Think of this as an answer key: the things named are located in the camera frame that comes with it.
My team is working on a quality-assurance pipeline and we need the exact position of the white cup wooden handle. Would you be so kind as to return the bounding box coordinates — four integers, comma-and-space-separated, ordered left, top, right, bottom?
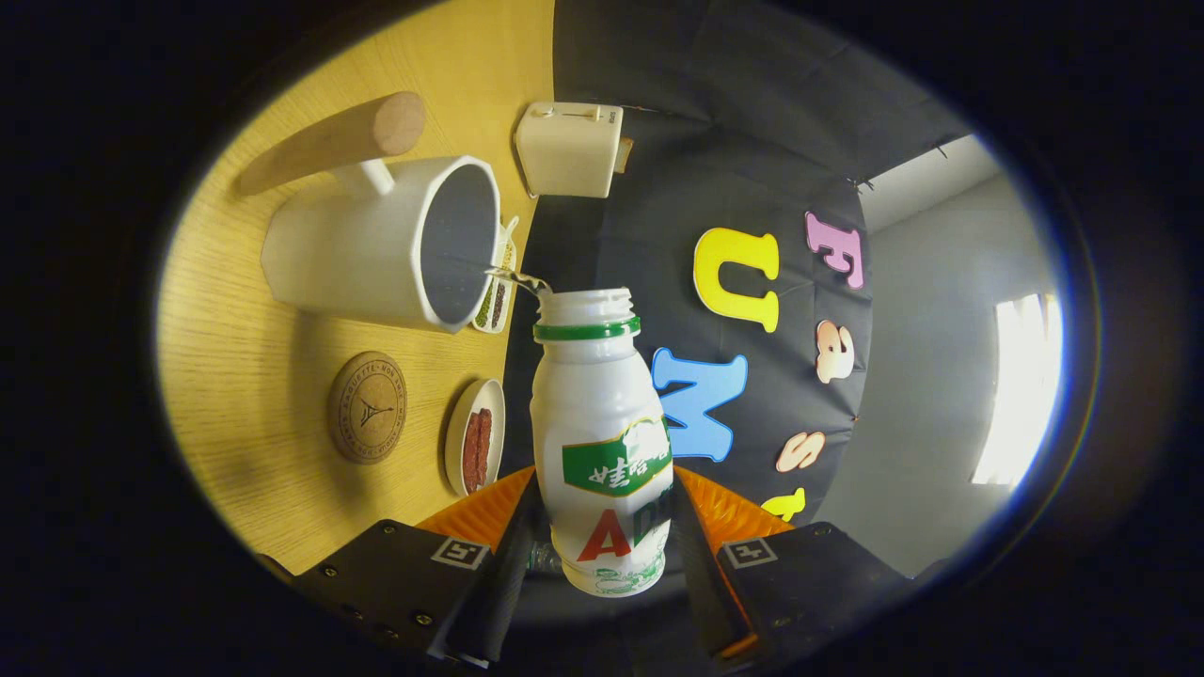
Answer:
235, 91, 504, 335

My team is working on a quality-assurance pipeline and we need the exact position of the clear juice stream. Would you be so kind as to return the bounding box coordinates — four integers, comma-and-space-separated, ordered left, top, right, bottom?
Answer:
484, 267, 552, 295

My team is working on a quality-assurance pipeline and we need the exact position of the bright window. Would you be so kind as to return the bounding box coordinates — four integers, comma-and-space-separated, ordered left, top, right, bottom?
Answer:
972, 292, 1065, 489

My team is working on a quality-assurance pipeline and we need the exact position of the round cork coaster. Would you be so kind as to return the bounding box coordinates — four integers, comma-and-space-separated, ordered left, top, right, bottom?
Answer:
327, 351, 408, 465

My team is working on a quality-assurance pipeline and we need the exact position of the white juice bottle green label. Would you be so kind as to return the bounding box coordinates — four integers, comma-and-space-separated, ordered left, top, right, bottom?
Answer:
530, 288, 675, 598

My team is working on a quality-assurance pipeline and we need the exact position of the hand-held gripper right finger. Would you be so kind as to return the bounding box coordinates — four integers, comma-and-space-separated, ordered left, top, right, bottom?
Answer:
670, 465, 927, 670

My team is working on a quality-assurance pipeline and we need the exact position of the wooden table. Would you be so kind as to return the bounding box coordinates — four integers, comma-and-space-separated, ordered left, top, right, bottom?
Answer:
155, 0, 556, 576

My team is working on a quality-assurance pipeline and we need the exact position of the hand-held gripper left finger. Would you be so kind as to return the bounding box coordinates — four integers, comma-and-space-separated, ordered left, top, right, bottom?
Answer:
282, 465, 542, 670

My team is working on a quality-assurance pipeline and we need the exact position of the white round plate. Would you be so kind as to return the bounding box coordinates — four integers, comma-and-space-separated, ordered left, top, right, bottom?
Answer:
444, 378, 507, 497

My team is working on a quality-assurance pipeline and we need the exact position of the white divided dish with beans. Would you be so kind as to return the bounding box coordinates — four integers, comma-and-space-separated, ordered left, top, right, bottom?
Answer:
470, 216, 520, 336

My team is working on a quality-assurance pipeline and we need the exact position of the cream toaster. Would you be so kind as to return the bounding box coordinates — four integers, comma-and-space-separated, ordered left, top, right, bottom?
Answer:
515, 102, 626, 199

